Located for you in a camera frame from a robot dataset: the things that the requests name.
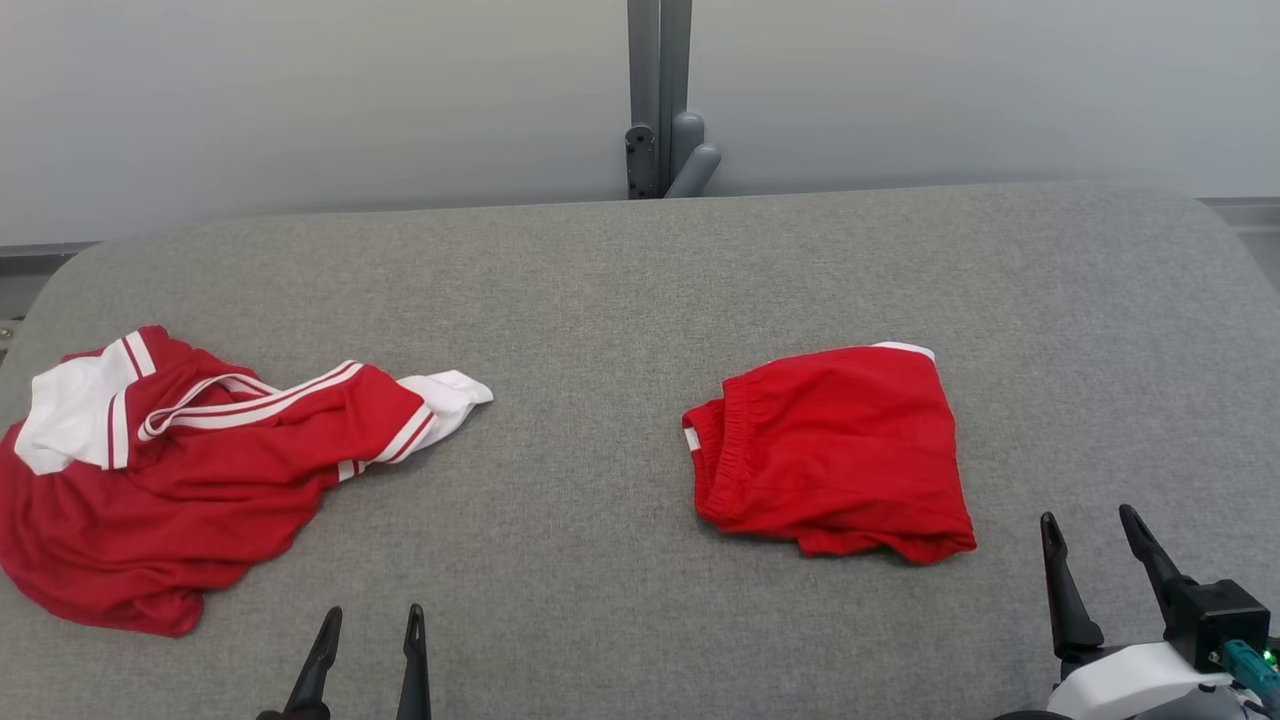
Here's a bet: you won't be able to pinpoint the grey metal post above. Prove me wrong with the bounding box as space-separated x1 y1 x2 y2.
627 0 693 199

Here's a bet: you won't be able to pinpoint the grey cylindrical tube lever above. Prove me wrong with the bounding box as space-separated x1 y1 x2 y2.
665 111 722 198

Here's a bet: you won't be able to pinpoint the red Bulls 23 shorts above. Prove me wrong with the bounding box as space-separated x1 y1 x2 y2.
682 341 978 566

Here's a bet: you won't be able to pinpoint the teal cable connector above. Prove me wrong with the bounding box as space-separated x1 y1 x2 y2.
1222 640 1280 701

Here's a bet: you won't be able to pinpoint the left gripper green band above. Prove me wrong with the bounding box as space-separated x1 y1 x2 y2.
255 603 433 720

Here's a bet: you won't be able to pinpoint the dark grey hinge bracket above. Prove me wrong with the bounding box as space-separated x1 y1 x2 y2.
625 124 659 199

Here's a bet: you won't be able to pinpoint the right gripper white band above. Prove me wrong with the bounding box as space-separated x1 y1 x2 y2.
1040 504 1236 720

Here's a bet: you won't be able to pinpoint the red white basketball jersey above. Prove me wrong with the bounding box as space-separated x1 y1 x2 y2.
0 325 494 638

